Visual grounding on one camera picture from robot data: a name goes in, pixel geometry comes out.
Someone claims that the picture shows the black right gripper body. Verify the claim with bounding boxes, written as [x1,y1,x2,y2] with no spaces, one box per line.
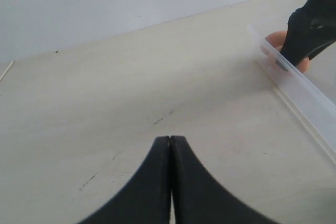
[288,0,335,40]

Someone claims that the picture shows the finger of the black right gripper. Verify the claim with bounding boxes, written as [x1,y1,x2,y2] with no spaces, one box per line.
[280,28,315,67]
[308,40,335,60]

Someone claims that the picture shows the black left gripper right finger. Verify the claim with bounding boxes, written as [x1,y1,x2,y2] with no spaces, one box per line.
[170,136,274,224]

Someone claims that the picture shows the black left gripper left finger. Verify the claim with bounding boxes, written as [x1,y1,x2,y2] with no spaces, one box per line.
[81,136,171,224]

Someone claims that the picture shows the brown egg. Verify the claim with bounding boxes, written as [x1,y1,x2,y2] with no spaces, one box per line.
[265,30,310,73]

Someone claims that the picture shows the clear plastic container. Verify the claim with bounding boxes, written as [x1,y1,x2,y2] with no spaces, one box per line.
[247,25,335,162]

